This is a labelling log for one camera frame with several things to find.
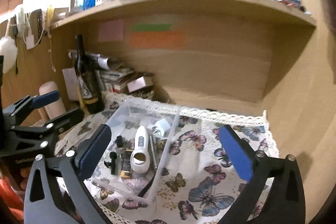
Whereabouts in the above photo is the orange sticky note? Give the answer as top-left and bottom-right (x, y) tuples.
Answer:
(129, 31), (187, 50)

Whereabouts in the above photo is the stack of papers and books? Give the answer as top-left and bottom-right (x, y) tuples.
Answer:
(68, 50), (136, 93)

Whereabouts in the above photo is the white paper note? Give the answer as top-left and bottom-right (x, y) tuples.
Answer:
(62, 68), (79, 101)

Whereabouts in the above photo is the clear plastic storage box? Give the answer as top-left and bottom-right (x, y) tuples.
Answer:
(92, 99), (180, 203)

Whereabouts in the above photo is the black round cap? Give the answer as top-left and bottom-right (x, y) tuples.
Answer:
(115, 135), (123, 148)

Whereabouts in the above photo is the white handheld massager device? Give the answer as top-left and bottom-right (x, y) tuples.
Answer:
(130, 126), (150, 174)

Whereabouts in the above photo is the pink sticky note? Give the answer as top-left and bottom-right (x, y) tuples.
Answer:
(98, 19), (124, 42)

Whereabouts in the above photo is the dark wine bottle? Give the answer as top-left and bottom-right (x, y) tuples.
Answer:
(75, 34), (105, 114)

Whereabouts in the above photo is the small black clip microphone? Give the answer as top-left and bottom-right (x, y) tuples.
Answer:
(104, 151), (118, 175)

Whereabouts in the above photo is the bowl of small trinkets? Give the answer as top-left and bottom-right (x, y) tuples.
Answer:
(130, 90), (155, 101)

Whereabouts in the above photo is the green sticky note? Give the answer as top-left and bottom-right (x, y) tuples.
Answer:
(131, 23), (172, 32)

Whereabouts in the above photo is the butterfly print lace cloth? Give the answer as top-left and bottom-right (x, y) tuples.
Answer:
(55, 94), (279, 223)

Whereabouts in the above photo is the silver metal cylinder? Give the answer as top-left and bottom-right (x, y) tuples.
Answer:
(149, 135), (158, 170)

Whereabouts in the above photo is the pink white small box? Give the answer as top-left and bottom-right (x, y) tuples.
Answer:
(127, 76), (153, 93)

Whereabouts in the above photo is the black gold lighter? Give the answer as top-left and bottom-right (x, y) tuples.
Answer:
(120, 148), (133, 178)

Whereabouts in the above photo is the wooden shelf board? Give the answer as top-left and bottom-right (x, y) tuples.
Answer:
(51, 0), (316, 29)

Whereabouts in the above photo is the white power plug adapter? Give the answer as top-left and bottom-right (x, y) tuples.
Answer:
(152, 118), (171, 138)

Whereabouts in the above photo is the cream ceramic mug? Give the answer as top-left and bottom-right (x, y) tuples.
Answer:
(39, 81), (66, 119)

